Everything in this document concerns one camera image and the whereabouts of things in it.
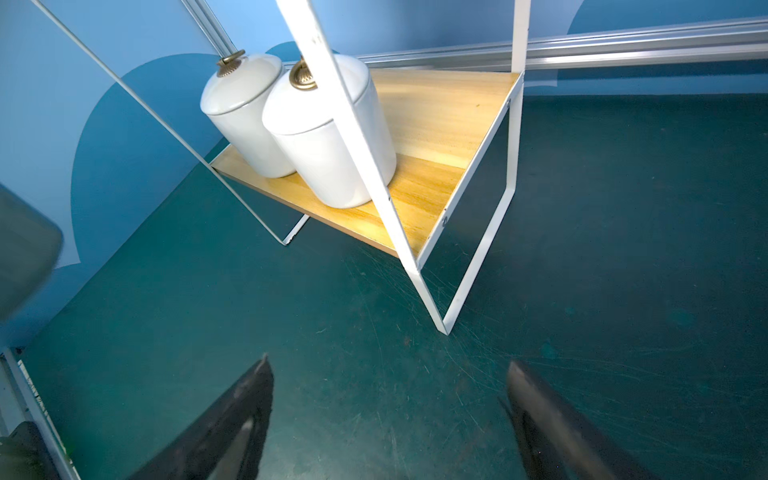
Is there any horizontal aluminium back rail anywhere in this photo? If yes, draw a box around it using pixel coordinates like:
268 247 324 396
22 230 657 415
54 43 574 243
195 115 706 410
359 17 767 72

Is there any white tea canister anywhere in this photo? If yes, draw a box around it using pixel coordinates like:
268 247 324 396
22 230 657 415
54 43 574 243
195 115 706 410
262 54 397 209
200 50 295 178

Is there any teal tea canister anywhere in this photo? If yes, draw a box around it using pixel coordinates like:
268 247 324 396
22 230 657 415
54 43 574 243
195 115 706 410
1 185 63 322

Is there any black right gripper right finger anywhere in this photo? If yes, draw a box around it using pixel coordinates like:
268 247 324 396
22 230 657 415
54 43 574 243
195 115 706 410
506 360 657 479

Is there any left aluminium corner post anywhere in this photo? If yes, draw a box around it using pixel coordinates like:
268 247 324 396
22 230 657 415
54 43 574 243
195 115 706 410
181 0 238 57

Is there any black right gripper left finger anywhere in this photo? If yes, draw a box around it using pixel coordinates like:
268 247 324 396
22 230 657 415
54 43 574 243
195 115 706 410
131 357 274 479

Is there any white metal wooden shelf rack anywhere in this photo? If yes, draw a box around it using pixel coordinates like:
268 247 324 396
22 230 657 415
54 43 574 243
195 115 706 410
29 0 533 336

